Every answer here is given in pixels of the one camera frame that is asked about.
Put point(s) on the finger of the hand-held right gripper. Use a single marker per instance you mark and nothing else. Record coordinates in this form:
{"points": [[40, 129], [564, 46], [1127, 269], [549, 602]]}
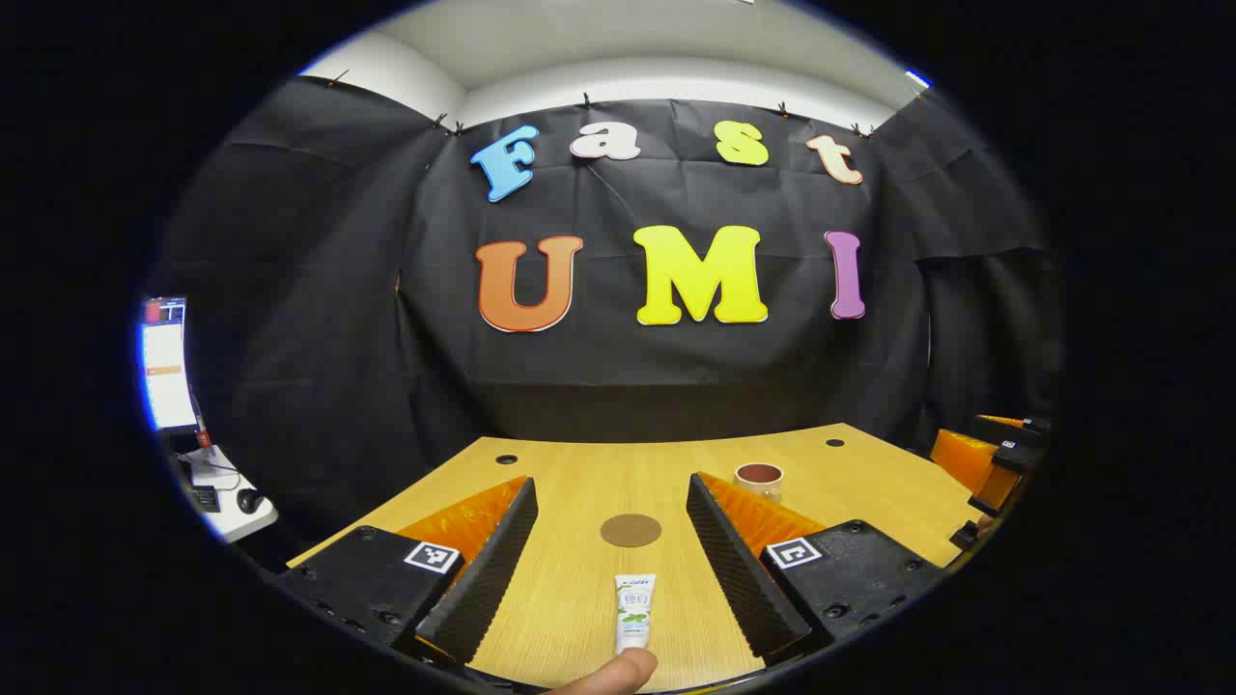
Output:
{"points": [[961, 458], [1014, 429]]}

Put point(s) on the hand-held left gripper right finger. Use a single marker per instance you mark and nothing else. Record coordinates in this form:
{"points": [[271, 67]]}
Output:
{"points": [[734, 569]]}

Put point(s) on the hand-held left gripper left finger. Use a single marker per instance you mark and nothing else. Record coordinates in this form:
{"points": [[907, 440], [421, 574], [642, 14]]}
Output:
{"points": [[492, 560]]}

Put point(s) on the beige cup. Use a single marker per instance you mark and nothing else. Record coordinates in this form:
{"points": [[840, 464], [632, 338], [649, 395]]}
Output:
{"points": [[763, 485]]}

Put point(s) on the round brown coaster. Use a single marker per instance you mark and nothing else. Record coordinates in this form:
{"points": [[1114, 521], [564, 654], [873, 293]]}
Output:
{"points": [[631, 531]]}

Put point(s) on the white toothpaste tube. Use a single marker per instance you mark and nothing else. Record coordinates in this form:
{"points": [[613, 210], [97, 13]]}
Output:
{"points": [[634, 618]]}

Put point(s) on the wooden desktop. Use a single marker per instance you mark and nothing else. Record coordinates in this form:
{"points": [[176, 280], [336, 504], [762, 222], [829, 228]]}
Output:
{"points": [[579, 483]]}

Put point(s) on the black computer mouse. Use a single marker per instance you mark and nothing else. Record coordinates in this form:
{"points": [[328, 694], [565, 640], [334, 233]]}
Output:
{"points": [[250, 500]]}

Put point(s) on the black keyboard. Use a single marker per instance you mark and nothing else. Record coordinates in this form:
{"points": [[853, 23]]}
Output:
{"points": [[205, 498]]}

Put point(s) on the black backdrop cloth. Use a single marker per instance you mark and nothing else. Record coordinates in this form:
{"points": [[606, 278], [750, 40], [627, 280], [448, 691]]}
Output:
{"points": [[338, 290]]}

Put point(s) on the ceiling light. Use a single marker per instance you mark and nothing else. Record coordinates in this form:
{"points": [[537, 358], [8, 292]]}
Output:
{"points": [[918, 78]]}

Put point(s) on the computer monitor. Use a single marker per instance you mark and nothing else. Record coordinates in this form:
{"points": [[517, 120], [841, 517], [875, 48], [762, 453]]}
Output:
{"points": [[166, 367]]}

